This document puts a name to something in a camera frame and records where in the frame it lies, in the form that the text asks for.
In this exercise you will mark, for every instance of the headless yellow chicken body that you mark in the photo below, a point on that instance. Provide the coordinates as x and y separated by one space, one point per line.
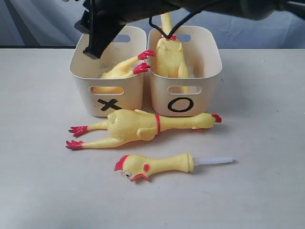
124 70

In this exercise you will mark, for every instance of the detached yellow chicken head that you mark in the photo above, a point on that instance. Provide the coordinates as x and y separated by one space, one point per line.
134 167

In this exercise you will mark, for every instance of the cream bin marked O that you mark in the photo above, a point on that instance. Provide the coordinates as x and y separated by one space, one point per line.
190 96

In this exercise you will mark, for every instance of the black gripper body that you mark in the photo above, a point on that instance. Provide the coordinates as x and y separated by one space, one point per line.
101 21

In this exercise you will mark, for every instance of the large whole rubber chicken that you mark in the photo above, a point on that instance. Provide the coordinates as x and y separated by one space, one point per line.
169 59

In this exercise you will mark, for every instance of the cream bin marked X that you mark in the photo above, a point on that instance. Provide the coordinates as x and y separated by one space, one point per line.
86 73

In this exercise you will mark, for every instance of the whole yellow rubber chicken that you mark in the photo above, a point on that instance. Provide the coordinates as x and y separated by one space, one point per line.
127 126

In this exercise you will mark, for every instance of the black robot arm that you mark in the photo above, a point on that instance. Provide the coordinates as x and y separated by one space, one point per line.
135 10

